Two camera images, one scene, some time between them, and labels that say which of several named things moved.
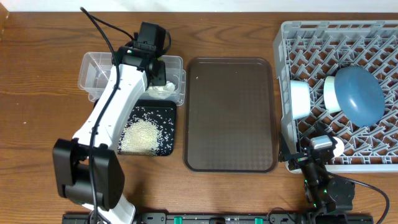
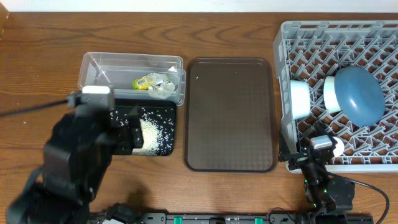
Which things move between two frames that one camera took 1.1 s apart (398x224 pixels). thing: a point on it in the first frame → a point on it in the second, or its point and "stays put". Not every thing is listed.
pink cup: x=339 y=147 stays put
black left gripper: x=161 y=79 → x=125 y=143
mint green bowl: x=329 y=96 stays put
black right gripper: x=285 y=154 stays put
